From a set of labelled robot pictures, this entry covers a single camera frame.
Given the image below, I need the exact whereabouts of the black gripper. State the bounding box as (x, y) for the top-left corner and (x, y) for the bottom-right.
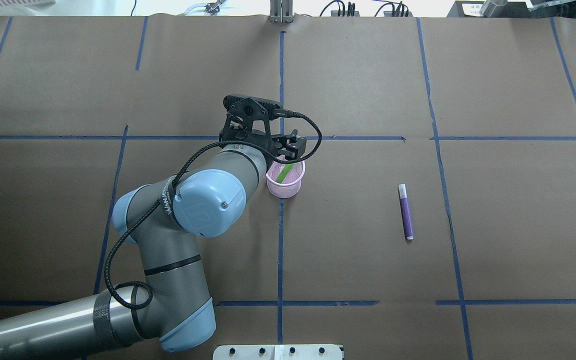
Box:
(218, 114), (307, 161)

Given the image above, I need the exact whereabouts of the green highlighter pen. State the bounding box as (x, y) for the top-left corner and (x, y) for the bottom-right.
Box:
(274, 163), (294, 183)

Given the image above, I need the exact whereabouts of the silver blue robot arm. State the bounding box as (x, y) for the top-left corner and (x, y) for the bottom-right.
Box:
(0, 114), (322, 360)

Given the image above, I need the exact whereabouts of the pink mesh pen holder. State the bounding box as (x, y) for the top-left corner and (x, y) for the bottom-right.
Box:
(265, 161), (306, 199)

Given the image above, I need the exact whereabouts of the purple highlighter pen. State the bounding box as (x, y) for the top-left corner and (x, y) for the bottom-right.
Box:
(397, 183), (415, 242)

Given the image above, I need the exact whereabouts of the steel cup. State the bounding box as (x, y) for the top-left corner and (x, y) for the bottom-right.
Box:
(478, 0), (509, 18)

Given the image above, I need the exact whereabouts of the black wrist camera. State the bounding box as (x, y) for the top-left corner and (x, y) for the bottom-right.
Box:
(222, 94), (283, 121)

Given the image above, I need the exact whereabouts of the black camera cable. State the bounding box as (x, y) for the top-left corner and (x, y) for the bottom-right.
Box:
(104, 109), (323, 310)

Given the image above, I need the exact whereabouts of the aluminium frame post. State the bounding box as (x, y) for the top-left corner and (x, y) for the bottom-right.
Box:
(268, 0), (294, 24)

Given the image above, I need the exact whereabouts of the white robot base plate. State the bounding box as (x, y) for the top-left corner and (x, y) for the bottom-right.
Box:
(212, 343), (345, 360)

